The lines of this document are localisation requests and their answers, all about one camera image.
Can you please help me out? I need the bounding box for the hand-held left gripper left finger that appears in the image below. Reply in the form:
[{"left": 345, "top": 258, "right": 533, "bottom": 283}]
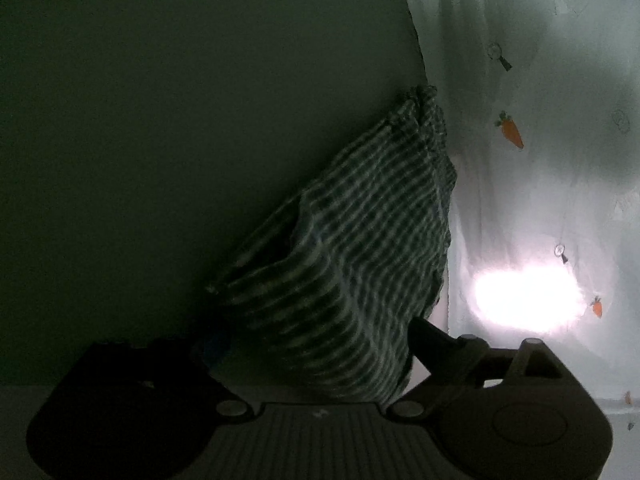
[{"left": 72, "top": 327, "right": 250, "bottom": 418}]

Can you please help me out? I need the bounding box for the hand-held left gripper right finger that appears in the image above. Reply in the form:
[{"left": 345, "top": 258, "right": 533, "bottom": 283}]
[{"left": 390, "top": 316, "right": 569, "bottom": 419}]

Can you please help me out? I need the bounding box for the white carrot print bed sheet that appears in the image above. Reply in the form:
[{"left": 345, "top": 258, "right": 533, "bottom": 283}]
[{"left": 391, "top": 0, "right": 640, "bottom": 436}]

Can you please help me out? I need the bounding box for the green checked garment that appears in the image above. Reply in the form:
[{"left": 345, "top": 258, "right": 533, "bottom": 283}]
[{"left": 204, "top": 85, "right": 459, "bottom": 407}]

